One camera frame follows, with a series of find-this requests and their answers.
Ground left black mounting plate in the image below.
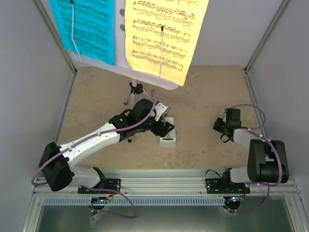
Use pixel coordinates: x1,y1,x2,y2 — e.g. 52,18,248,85
77,178,121,195

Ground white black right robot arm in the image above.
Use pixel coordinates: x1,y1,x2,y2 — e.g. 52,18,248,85
213,107,289,193

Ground grey slotted cable duct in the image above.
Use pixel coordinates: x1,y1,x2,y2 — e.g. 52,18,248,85
42,196,225,206

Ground right circuit board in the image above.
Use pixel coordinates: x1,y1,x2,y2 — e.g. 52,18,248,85
225,197,242,204

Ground left circuit board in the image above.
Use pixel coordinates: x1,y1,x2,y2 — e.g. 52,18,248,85
90,195,112,204

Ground white metronome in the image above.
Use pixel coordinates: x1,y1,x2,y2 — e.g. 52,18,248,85
159,117,176,148

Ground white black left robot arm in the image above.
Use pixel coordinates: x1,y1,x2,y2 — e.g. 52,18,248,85
39,99,175,193

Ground clear plastic bag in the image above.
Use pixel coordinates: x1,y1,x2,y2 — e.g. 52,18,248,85
89,210,104,228

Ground white music stand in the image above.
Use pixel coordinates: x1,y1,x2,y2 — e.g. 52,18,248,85
71,0,180,143

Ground blue sheet music page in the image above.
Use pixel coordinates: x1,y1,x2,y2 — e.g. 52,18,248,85
49,0,115,65

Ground clear metronome cover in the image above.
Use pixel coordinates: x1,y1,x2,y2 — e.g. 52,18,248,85
210,105,225,122

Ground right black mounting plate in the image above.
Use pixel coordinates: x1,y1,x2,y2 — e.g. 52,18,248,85
205,178,251,194

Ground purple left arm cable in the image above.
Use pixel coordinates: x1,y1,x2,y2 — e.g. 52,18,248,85
31,89,159,186

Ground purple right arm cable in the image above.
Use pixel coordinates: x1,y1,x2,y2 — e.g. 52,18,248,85
229,104,283,187

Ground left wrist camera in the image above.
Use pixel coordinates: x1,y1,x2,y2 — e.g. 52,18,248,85
154,101,170,121

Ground yellow sheet music page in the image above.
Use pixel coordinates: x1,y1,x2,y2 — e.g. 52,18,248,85
125,0,209,86

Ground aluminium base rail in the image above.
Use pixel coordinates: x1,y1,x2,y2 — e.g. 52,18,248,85
33,169,299,196

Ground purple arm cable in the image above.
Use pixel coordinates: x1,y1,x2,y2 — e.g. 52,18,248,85
229,104,283,187
31,89,159,186

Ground circuit board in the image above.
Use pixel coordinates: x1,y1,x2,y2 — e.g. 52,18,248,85
90,195,112,204
225,197,242,204

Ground black mounting plate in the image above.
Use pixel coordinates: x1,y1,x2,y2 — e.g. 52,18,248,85
205,178,251,194
77,178,121,195

